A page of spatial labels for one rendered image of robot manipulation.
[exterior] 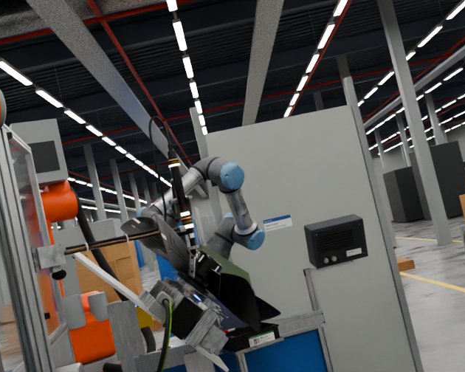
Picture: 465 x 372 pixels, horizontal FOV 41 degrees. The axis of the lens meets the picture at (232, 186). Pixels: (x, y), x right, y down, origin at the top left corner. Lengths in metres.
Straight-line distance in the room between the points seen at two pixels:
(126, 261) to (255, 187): 6.28
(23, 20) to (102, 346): 6.50
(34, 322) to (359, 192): 3.00
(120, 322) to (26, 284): 0.42
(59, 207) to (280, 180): 2.72
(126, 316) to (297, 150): 2.47
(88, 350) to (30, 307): 4.21
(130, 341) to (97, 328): 3.95
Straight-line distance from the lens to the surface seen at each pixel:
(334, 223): 2.97
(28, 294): 2.10
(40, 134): 6.43
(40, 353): 2.11
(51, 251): 2.15
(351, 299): 4.57
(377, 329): 4.65
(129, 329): 2.35
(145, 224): 2.53
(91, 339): 6.29
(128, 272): 10.48
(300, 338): 2.99
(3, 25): 11.35
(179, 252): 2.24
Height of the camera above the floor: 1.32
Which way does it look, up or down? 4 degrees up
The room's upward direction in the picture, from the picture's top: 13 degrees counter-clockwise
